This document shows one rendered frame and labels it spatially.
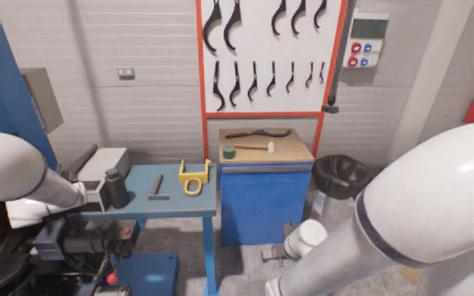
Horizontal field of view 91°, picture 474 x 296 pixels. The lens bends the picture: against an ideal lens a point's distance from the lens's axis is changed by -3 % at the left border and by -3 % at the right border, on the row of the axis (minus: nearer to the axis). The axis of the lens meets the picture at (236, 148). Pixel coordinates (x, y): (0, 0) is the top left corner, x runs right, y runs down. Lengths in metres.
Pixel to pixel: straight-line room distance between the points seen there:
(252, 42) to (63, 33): 1.88
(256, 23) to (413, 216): 2.51
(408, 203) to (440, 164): 0.05
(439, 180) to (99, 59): 2.92
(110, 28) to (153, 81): 0.63
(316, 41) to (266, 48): 0.53
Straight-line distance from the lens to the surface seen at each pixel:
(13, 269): 1.38
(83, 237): 1.35
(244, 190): 1.96
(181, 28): 2.72
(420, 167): 0.32
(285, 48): 2.77
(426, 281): 0.55
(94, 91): 3.11
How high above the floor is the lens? 1.90
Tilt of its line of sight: 29 degrees down
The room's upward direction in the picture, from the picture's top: 1 degrees clockwise
